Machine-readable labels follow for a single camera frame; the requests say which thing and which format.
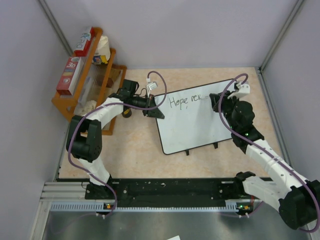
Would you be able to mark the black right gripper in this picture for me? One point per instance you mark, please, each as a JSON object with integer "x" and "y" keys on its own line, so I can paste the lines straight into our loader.
{"x": 216, "y": 98}

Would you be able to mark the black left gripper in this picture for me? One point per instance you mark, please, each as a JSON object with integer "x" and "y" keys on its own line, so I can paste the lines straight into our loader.
{"x": 153, "y": 112}

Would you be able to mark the white whiteboard black frame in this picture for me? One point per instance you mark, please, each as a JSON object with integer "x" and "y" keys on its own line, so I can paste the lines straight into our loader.
{"x": 189, "y": 119}

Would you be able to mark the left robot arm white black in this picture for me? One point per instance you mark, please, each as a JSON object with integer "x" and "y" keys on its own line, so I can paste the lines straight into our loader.
{"x": 84, "y": 142}

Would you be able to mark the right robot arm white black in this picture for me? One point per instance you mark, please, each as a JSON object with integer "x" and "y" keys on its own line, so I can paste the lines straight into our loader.
{"x": 294, "y": 197}

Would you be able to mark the orange wooden shelf rack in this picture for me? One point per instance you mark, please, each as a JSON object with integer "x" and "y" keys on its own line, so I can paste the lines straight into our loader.
{"x": 91, "y": 83}

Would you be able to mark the lower red foil box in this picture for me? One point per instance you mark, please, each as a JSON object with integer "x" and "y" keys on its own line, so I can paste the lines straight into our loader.
{"x": 68, "y": 80}

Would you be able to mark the upper red white box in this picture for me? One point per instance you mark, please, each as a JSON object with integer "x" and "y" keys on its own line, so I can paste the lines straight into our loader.
{"x": 83, "y": 44}

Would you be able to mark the white paper sheet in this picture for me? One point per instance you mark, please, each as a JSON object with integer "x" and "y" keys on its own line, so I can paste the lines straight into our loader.
{"x": 177, "y": 237}

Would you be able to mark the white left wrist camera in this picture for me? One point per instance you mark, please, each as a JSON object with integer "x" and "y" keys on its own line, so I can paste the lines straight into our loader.
{"x": 151, "y": 85}

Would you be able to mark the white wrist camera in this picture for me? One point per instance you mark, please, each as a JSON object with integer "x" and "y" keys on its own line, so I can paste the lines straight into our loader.
{"x": 151, "y": 85}
{"x": 240, "y": 90}

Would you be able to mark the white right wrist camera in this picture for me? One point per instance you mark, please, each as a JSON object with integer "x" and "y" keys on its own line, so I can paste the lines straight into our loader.
{"x": 240, "y": 90}

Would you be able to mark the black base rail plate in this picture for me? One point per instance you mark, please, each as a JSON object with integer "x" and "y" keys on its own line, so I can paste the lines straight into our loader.
{"x": 167, "y": 192}

